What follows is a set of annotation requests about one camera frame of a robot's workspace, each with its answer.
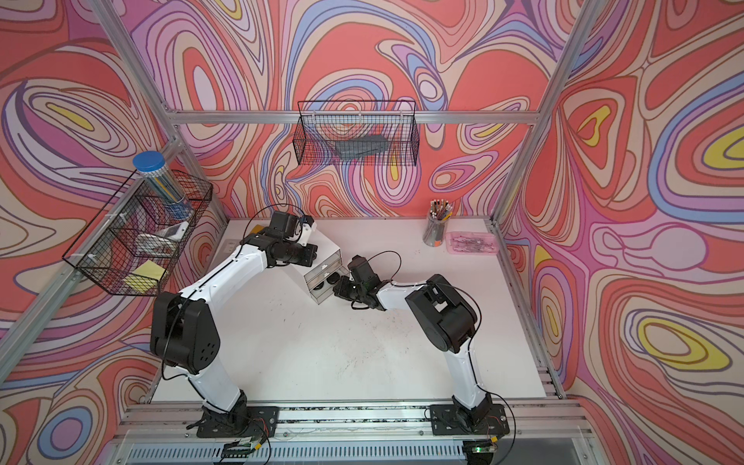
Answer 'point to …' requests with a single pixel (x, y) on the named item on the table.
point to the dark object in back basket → (362, 147)
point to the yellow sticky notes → (145, 278)
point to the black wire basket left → (132, 245)
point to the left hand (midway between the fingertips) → (318, 255)
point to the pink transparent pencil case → (472, 243)
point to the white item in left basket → (174, 232)
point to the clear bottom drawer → (325, 290)
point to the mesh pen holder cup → (440, 211)
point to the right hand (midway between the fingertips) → (334, 295)
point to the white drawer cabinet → (326, 269)
